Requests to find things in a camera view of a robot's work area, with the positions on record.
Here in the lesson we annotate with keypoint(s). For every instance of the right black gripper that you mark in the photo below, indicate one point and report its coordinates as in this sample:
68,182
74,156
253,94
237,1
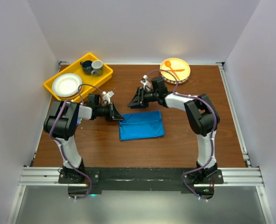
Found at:
137,102

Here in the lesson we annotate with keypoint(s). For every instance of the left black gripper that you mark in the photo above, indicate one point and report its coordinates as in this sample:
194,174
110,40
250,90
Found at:
113,113

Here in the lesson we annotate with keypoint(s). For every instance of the blue cloth napkin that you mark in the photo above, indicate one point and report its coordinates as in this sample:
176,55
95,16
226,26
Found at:
141,125

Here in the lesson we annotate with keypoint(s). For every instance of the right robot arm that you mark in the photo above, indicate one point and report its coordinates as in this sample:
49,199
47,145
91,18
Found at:
202,116

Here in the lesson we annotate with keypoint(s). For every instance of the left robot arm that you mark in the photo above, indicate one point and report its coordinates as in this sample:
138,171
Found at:
61,123

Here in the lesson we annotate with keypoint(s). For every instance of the orange plastic knife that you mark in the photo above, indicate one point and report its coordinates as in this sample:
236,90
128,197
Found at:
170,69

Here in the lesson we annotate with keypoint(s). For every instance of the orange plastic spoon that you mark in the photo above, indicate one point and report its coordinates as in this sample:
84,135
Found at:
169,65

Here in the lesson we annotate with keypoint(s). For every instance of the yellow plastic plate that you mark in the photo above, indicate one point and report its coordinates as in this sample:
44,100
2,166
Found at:
177,63

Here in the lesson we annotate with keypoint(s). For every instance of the grey mug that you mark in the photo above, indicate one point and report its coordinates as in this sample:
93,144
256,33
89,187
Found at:
97,68

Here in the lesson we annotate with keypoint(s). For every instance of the white paper plate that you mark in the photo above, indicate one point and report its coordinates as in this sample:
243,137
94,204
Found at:
66,84

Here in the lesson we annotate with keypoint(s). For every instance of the dark blue mug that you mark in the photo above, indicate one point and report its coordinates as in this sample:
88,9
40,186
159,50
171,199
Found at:
86,67

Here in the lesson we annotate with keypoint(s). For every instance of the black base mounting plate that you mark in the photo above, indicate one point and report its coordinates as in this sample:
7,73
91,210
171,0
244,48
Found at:
152,179

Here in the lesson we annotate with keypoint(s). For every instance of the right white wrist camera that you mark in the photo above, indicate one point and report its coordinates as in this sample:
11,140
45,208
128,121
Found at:
145,83

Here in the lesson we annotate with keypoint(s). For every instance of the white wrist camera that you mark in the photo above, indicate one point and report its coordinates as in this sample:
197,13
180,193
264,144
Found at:
145,83
107,96

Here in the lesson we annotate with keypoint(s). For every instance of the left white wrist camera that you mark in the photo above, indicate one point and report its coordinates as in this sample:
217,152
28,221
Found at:
107,96

